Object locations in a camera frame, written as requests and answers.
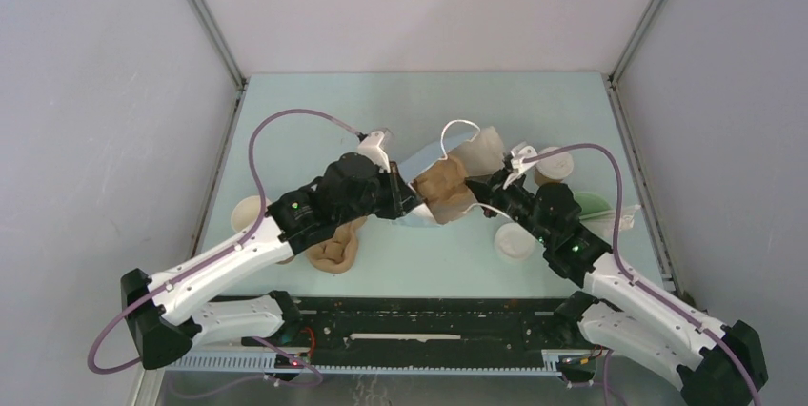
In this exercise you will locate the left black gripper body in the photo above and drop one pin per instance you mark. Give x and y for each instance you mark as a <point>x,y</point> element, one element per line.
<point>377,200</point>

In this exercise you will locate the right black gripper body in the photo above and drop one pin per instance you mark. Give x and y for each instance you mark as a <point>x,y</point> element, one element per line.
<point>520,203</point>

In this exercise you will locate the brown paper coffee cup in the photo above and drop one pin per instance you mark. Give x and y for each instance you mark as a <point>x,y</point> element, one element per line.
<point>541,179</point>

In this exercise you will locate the light blue paper bag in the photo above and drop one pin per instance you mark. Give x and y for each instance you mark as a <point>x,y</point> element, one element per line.
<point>481,150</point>

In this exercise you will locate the brown pulp cup carrier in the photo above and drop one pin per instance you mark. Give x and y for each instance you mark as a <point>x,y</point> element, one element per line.
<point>442,187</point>
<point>337,254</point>

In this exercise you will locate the white coffee cup lid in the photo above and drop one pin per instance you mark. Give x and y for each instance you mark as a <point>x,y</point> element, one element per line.
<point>558,166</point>

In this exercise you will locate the stack of white lids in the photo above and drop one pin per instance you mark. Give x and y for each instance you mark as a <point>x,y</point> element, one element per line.
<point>514,244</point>

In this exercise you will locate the stack of paper cups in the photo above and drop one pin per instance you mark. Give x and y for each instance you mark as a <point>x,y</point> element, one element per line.
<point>246,212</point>

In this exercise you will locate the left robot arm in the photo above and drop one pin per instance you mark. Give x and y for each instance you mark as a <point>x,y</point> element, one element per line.
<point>162,319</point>

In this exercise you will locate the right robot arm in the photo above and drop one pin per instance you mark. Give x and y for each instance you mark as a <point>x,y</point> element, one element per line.
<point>706,360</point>

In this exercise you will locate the green cylindrical container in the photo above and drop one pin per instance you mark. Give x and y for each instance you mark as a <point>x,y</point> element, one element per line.
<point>591,204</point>

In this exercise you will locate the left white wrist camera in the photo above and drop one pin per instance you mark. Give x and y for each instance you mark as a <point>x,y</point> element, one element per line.
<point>373,146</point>

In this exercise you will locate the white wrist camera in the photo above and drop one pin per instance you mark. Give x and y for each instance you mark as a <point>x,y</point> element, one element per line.
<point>373,146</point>
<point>520,159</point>

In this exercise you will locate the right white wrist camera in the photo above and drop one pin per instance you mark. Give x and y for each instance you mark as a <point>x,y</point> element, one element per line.
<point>520,159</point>

